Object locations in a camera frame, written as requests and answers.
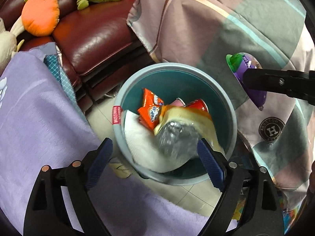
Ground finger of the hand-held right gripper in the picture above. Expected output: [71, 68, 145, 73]
[244, 69, 315, 102]

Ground white duck plush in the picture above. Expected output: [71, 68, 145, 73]
[0, 17, 25, 73]

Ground white paper napkin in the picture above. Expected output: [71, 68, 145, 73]
[123, 109, 190, 174]

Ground purple floral blanket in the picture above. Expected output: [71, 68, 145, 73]
[0, 42, 237, 236]

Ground purple egg toy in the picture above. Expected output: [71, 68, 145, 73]
[226, 52, 267, 111]

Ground blue checkered cloth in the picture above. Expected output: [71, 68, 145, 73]
[44, 46, 77, 101]

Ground orange chocolate snack wrapper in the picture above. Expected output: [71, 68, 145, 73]
[137, 88, 165, 130]

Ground orange white snack bag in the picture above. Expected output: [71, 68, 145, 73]
[154, 104, 225, 165]

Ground plaid bedsheet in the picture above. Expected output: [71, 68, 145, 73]
[127, 0, 315, 227]

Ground teal bin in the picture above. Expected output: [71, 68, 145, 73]
[113, 63, 238, 186]

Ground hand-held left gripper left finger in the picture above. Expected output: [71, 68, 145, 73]
[23, 138, 115, 236]

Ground dark red leather sofa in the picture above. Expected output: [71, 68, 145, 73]
[0, 0, 158, 115]

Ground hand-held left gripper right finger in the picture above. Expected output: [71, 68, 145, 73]
[192, 138, 286, 236]

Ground orange carrot bunny plush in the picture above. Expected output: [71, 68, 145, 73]
[10, 0, 60, 37]

